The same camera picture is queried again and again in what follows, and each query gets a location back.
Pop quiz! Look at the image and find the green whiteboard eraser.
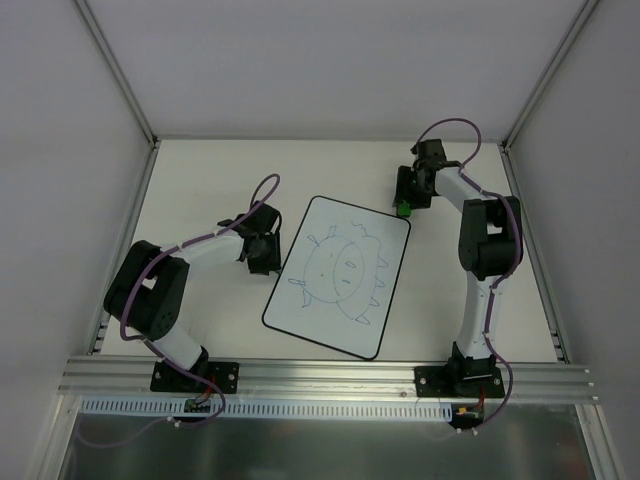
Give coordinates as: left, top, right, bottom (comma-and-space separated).
396, 201, 412, 219

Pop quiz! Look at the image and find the white whiteboard black frame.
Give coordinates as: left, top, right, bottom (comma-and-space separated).
262, 196, 411, 360

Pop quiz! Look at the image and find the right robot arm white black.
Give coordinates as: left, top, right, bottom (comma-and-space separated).
393, 140, 523, 398

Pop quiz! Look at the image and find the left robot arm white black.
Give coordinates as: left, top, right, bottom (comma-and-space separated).
103, 202, 282, 391

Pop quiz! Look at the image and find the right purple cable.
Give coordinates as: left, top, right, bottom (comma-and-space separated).
410, 117, 524, 435

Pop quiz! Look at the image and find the purple cable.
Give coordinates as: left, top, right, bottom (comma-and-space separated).
410, 117, 524, 435
74, 173, 281, 449

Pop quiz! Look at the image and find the right aluminium frame post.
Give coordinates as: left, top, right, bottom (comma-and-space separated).
501, 0, 601, 152

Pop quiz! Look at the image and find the aluminium frame post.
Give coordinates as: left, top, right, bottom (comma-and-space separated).
71, 0, 158, 148
501, 0, 601, 152

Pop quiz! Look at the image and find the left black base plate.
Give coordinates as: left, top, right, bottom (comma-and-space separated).
149, 360, 239, 394

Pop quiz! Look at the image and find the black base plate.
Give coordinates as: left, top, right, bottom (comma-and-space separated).
414, 365, 505, 399
149, 360, 239, 394

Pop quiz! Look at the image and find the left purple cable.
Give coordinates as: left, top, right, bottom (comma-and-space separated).
74, 173, 281, 449

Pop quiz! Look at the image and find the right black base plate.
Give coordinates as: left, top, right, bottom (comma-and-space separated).
414, 365, 505, 399

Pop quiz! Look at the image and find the white slotted cable duct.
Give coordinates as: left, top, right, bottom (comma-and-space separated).
79, 396, 453, 422

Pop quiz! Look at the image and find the aluminium front rail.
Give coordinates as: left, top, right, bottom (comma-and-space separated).
57, 355, 600, 405

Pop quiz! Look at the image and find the left aluminium frame post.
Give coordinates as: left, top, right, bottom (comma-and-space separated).
71, 0, 158, 148

